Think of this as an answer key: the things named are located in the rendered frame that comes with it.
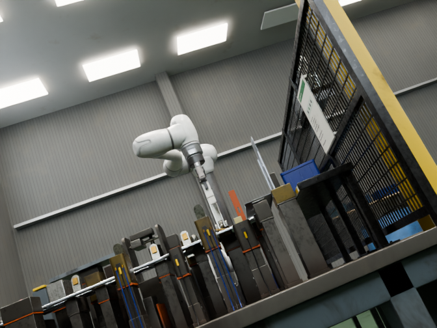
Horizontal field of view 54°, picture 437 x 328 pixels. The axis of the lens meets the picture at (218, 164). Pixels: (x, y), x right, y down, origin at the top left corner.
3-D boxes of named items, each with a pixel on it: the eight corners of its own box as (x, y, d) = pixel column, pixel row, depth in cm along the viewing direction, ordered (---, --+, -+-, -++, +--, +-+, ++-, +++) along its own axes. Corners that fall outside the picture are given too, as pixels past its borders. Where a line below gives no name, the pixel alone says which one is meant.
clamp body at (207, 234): (227, 315, 146) (191, 220, 157) (229, 314, 157) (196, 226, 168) (245, 307, 146) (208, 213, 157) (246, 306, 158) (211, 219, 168)
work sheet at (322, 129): (335, 137, 168) (301, 73, 178) (326, 155, 190) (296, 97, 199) (339, 135, 168) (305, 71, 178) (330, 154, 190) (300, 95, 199)
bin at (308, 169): (291, 200, 189) (279, 174, 193) (296, 209, 218) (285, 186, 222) (326, 184, 187) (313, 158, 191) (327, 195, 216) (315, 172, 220)
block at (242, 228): (261, 300, 148) (230, 224, 157) (261, 300, 159) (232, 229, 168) (281, 292, 148) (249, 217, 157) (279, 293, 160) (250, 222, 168)
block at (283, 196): (311, 278, 158) (270, 190, 169) (308, 279, 165) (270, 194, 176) (331, 270, 158) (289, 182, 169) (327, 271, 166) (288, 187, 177)
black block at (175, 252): (192, 329, 150) (164, 250, 159) (196, 328, 159) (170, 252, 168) (207, 323, 150) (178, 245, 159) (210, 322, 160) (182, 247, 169)
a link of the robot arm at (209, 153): (224, 273, 259) (255, 258, 265) (231, 276, 243) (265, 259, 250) (176, 153, 260) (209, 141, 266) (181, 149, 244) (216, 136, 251)
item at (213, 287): (216, 317, 170) (191, 249, 179) (218, 317, 175) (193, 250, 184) (228, 313, 170) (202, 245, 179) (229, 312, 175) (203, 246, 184)
